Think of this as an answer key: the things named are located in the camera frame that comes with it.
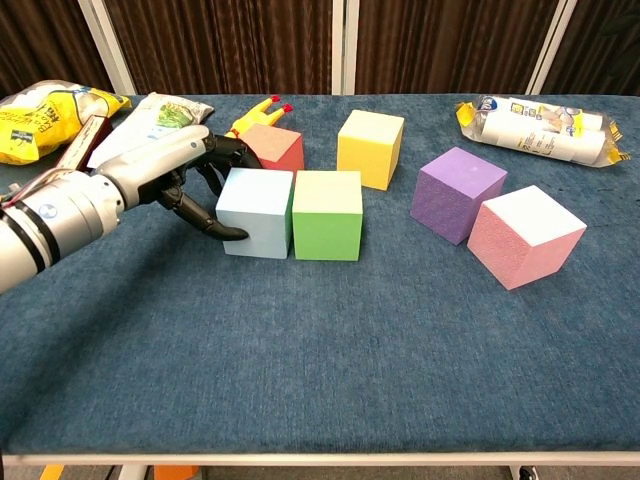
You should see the white snack bag green print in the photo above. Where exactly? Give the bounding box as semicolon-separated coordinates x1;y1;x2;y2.
87;92;215;169

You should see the yellow rubber chicken toy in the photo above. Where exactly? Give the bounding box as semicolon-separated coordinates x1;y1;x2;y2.
224;94;295;141

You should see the light blue foam cube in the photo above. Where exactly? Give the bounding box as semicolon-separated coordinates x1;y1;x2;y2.
215;167;295;260

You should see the green foam cube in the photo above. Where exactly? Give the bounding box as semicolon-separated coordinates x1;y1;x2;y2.
291;170;364;262

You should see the yellow foam cube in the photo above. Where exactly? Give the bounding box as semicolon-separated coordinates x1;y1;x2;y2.
336;109;405;192

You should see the white yellow snack packet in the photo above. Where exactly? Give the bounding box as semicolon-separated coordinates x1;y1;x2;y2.
454;94;632;169

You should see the pink foam cube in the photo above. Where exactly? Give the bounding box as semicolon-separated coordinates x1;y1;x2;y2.
467;184;588;291

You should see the purple foam cube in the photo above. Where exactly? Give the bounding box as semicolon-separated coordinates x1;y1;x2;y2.
410;146;509;246

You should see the yellow popcorn snack bag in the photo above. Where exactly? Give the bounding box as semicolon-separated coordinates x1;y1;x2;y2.
0;79;132;166

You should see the blue table cloth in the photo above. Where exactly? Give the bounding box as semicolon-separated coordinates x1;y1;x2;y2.
0;93;640;455

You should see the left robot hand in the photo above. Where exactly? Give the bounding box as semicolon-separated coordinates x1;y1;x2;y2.
94;124;262;242

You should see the white table frame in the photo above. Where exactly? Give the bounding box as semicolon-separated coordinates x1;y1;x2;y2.
0;451;640;470

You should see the brown curtain panel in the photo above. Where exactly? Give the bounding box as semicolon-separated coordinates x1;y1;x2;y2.
542;0;640;96
102;0;335;96
355;0;561;96
0;0;114;99

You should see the white partition post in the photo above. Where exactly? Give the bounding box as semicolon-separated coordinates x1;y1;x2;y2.
330;0;360;96
77;0;137;96
524;0;584;96

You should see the red foam cube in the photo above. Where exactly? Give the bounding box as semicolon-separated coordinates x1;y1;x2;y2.
241;122;305;172

